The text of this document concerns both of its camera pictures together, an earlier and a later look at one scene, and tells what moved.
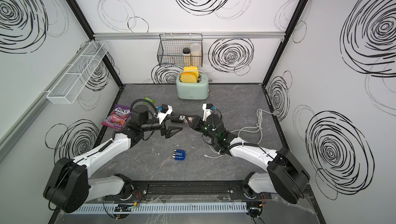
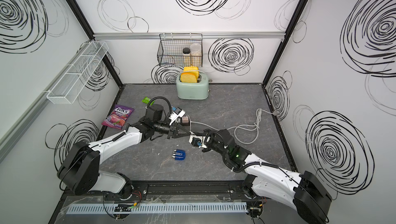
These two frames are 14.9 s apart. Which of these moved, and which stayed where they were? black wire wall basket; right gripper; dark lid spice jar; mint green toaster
Moved: right gripper
Stayed: black wire wall basket; dark lid spice jar; mint green toaster
